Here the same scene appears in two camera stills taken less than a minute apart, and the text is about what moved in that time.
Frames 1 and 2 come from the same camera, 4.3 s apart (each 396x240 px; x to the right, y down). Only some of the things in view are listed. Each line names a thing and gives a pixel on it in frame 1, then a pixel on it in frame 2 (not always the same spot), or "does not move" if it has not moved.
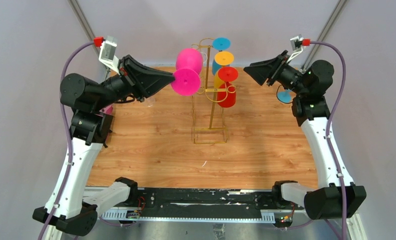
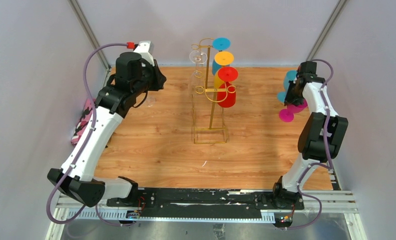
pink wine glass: [188, 63] -> [287, 115]
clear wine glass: [149, 101] does not move
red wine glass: [227, 92] does not move
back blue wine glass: [220, 43] does not move
